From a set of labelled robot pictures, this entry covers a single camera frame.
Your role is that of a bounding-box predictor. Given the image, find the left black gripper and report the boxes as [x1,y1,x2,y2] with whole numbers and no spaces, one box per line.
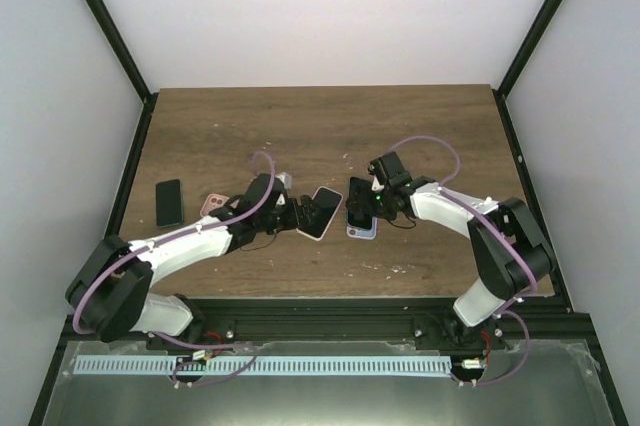
[257,196,322,235]

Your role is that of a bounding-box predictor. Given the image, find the black phone silver edge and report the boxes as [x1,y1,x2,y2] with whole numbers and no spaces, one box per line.
[298,187,342,238]

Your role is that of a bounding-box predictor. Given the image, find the beige phone case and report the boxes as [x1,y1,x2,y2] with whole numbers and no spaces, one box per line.
[295,185,344,242]

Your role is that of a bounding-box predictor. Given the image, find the black phone green edge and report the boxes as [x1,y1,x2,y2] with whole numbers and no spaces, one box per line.
[346,177,373,231]

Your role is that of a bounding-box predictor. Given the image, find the purple phone case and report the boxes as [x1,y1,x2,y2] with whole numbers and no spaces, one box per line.
[346,211,378,240]

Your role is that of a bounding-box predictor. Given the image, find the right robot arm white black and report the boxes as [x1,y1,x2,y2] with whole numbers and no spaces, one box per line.
[346,152,557,349]

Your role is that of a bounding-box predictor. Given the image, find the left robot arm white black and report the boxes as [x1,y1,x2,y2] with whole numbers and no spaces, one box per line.
[65,174,320,350]

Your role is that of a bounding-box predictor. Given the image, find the pink phone case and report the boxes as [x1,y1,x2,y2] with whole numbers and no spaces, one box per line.
[200,193,228,217]

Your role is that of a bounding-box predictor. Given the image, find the black phone teal edge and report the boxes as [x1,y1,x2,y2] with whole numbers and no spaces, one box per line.
[155,179,184,228]

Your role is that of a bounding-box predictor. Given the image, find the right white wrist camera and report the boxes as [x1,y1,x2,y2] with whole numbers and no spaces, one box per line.
[371,177,384,192]

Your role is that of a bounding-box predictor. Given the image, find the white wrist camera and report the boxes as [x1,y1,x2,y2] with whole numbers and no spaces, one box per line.
[371,177,384,192]
[273,172,292,206]

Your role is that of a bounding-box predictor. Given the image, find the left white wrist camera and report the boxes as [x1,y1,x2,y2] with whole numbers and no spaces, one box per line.
[273,172,292,206]

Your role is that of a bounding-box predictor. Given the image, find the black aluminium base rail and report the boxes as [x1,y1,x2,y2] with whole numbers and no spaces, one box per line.
[64,295,591,347]

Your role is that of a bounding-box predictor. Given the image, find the light blue slotted cable duct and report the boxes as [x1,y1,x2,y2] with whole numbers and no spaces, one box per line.
[72,355,452,378]

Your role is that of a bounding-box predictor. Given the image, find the left black frame post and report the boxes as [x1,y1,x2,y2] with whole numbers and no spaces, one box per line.
[53,0,153,105]

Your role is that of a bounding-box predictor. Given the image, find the black frame post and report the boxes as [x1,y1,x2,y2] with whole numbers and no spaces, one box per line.
[494,0,596,97]
[53,0,153,105]

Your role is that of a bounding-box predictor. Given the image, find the right black frame post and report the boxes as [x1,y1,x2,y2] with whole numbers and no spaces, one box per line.
[494,0,596,97]

